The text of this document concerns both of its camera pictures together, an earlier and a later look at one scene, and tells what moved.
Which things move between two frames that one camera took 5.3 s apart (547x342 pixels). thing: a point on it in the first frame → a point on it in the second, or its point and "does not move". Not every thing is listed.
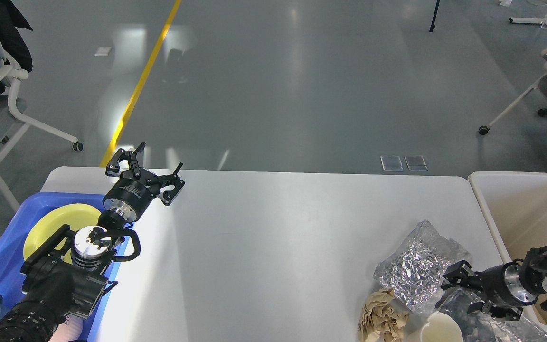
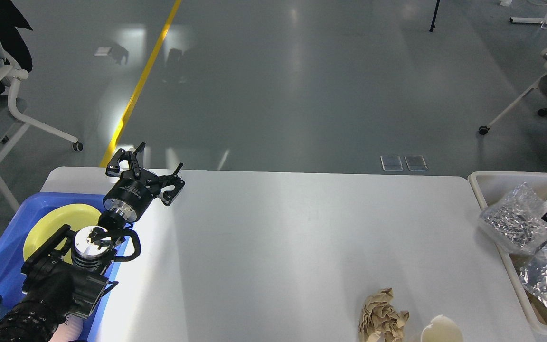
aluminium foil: (416, 274) → (515, 222)
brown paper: (381, 320) does not move
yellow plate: (74, 215) does not move
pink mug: (70, 330) does not move
